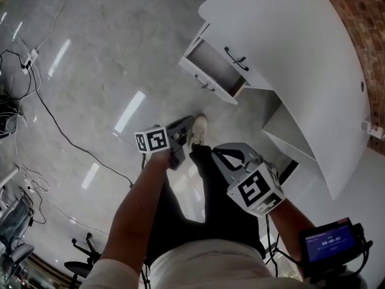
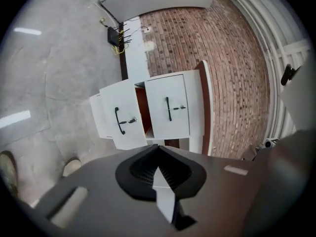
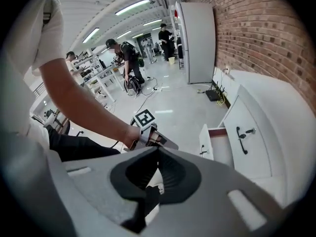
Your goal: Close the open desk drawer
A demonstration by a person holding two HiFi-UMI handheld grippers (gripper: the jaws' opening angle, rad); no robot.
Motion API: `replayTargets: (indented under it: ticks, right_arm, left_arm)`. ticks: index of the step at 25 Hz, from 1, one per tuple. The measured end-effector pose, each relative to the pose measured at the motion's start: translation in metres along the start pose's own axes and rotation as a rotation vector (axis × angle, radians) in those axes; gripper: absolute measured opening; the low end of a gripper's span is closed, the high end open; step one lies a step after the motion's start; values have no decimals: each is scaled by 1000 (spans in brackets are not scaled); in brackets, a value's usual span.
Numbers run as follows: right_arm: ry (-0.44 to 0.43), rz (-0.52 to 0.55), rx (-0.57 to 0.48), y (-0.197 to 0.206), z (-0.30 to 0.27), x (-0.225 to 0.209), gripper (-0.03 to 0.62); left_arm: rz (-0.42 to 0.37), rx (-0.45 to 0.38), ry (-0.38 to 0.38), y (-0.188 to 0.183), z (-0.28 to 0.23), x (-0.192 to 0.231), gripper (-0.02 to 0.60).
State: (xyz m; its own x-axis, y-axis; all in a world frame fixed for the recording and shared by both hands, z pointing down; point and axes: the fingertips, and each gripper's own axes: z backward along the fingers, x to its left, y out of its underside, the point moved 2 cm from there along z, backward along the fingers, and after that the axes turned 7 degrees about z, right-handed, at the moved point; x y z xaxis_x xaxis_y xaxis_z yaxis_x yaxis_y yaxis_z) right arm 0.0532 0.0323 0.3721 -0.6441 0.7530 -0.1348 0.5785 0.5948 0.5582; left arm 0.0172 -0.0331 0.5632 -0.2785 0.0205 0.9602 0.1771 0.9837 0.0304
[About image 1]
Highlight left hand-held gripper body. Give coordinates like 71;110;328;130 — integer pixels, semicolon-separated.
134;116;195;171

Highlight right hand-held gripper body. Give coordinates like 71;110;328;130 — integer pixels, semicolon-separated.
212;142;286;218

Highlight white desk drawer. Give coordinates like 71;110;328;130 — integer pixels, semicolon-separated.
178;37;247;105

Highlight person's left forearm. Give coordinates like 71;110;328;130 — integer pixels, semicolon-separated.
101;151;174;262

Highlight person's right forearm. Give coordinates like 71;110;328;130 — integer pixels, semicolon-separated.
268;197;317;264

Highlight white desk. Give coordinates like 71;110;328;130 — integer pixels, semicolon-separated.
179;0;371;201

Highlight person's white shoe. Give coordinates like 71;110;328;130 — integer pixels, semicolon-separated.
187;115;209;151

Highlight person's black trousers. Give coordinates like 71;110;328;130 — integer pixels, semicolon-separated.
145;144;267;265

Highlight person's white shirt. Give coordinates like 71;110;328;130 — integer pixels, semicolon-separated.
78;239;305;289

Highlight black office chair base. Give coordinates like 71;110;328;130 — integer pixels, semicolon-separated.
64;232;102;287

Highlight white power strip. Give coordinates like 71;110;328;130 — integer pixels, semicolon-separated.
22;49;40;69

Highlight grey office chair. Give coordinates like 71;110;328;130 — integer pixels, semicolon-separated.
0;196;35;269

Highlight black drawer handle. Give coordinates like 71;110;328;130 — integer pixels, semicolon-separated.
194;74;216;93
223;46;250;72

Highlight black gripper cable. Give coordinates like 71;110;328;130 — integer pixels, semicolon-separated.
263;214;302;279

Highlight long black floor cable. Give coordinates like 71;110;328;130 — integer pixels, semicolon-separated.
28;61;135;190

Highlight black screen device on mount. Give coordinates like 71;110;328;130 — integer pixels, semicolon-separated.
298;217;374;284

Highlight white wall socket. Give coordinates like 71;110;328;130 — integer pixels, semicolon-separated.
360;120;385;138

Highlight tangled white floor cables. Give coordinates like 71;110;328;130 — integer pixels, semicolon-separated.
13;160;102;233

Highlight long white floor cable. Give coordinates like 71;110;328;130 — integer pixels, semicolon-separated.
35;0;81;52

